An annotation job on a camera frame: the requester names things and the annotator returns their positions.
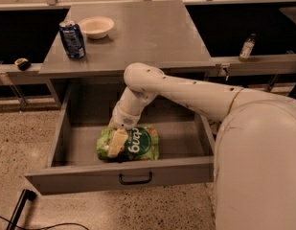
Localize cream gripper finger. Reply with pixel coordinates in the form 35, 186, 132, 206
108, 128, 128, 158

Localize grey metal side rail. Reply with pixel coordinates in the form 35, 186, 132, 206
0, 54, 296, 85

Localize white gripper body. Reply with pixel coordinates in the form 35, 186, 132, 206
108, 105, 140, 129

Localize white paper bowl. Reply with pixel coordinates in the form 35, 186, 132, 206
79, 16, 114, 39

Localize blue soda can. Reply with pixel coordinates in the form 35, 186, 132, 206
59, 21, 85, 59

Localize small clear bottle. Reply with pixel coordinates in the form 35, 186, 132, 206
239, 34, 256, 62

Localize open grey top drawer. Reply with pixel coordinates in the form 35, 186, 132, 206
25, 82, 215, 195

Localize black stand leg with cable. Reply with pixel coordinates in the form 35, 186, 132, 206
0, 189, 90, 230

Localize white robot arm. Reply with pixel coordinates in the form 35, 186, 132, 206
110, 63, 296, 230

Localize black yellow tape measure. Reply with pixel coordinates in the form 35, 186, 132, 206
14, 58, 32, 71

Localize green rice chip bag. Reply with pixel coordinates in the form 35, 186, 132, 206
96, 126, 159, 163

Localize black drawer handle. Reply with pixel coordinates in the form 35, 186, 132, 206
119, 172, 153, 186

